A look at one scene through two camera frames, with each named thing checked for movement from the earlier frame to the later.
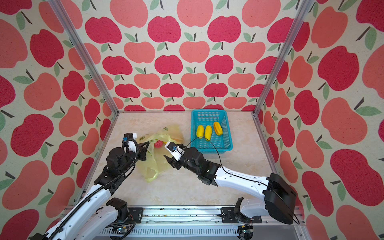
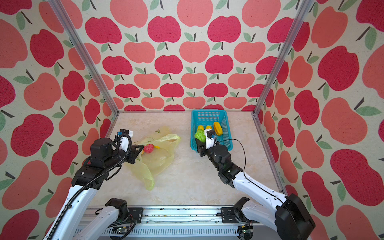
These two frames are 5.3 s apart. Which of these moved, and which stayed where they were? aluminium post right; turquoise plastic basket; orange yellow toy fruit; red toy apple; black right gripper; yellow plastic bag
Moved: black right gripper; yellow plastic bag; red toy apple
Stayed: aluminium post right; orange yellow toy fruit; turquoise plastic basket
